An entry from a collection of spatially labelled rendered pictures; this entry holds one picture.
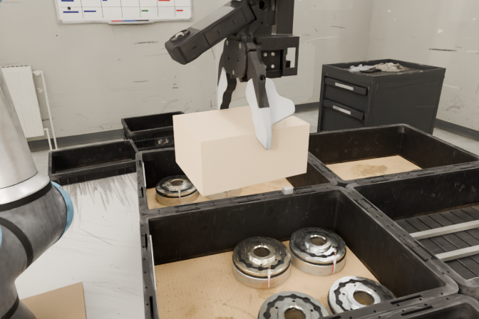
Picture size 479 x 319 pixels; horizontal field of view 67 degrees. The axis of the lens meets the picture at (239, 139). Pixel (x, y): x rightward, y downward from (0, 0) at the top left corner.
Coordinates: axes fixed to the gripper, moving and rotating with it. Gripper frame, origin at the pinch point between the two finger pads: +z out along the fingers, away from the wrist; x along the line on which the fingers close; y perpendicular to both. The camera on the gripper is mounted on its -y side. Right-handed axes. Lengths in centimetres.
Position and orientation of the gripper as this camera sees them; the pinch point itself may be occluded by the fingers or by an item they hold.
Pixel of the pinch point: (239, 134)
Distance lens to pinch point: 52.3
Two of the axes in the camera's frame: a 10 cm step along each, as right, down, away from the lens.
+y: 9.0, -1.5, 4.1
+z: -0.1, 9.4, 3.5
